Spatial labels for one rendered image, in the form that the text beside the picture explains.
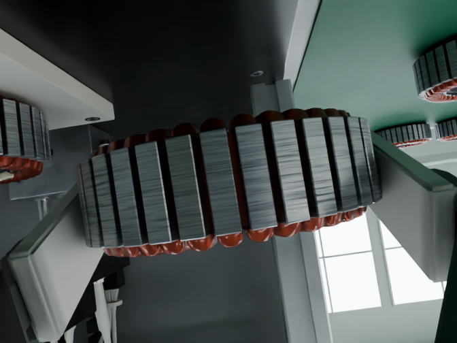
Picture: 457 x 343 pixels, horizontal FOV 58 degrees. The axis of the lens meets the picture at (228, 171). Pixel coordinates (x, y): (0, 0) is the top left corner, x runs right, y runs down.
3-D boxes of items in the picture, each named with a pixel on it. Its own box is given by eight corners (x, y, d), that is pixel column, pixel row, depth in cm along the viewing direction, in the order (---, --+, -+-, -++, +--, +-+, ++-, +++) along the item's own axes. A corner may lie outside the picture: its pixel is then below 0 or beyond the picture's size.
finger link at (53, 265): (61, 341, 12) (37, 346, 12) (114, 234, 19) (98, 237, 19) (30, 252, 11) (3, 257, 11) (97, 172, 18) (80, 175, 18)
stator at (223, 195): (4, 146, 11) (23, 284, 11) (420, 77, 11) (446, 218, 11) (124, 167, 22) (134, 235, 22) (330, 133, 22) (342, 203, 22)
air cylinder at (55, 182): (2, 137, 35) (9, 202, 34) (88, 123, 34) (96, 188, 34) (35, 145, 40) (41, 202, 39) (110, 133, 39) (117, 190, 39)
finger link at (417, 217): (430, 189, 11) (459, 185, 11) (353, 131, 18) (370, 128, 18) (431, 286, 12) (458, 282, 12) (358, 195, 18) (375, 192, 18)
